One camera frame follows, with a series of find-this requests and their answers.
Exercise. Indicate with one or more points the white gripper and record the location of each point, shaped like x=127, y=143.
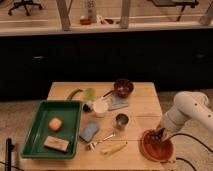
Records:
x=171, y=121

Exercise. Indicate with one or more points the dark red grape bunch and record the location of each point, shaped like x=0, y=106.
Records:
x=154, y=137

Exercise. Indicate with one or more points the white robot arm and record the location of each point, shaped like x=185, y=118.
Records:
x=186, y=105

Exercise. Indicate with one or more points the red bowl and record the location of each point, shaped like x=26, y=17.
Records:
x=155, y=150

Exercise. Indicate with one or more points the small metal cup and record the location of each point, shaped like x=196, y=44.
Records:
x=121, y=121

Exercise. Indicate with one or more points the grey folded cloth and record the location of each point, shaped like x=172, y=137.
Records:
x=117, y=103

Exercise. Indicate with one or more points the dark maroon saucepan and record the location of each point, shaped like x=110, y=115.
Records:
x=122, y=88

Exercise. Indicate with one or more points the white cup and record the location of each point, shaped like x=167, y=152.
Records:
x=100, y=108

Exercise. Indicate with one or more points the blue sponge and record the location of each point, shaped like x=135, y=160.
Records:
x=89, y=131

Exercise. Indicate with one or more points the silver fork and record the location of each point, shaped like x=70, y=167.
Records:
x=92, y=145

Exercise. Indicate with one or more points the small dark round object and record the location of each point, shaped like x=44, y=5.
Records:
x=87, y=108

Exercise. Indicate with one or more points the light green cup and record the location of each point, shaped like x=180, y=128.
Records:
x=89, y=94

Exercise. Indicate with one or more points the green plastic tray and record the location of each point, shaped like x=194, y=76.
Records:
x=53, y=133

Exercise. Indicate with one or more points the orange round fruit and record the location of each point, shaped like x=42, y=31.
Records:
x=55, y=124

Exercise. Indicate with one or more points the red object on shelf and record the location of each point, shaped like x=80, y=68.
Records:
x=85, y=21

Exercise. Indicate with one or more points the white bottle on shelf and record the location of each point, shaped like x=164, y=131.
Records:
x=90, y=10

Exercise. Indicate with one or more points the black stand at left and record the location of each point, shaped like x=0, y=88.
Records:
x=8, y=155

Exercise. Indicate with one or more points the black office chair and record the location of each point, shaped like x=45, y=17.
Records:
x=25, y=4

